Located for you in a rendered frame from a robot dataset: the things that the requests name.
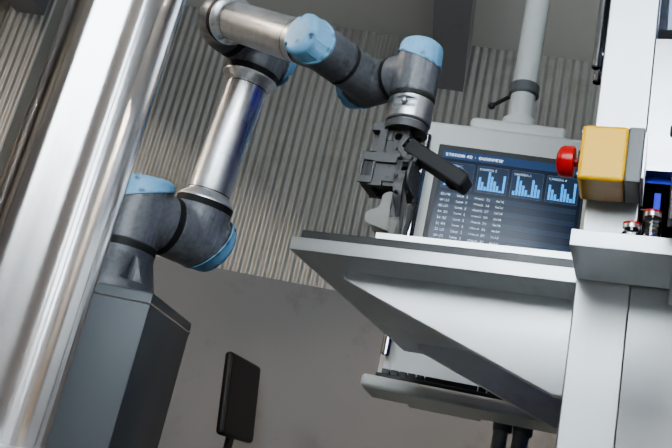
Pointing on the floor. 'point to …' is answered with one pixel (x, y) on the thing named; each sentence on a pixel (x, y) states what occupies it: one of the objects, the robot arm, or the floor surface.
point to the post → (631, 90)
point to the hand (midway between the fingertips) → (396, 245)
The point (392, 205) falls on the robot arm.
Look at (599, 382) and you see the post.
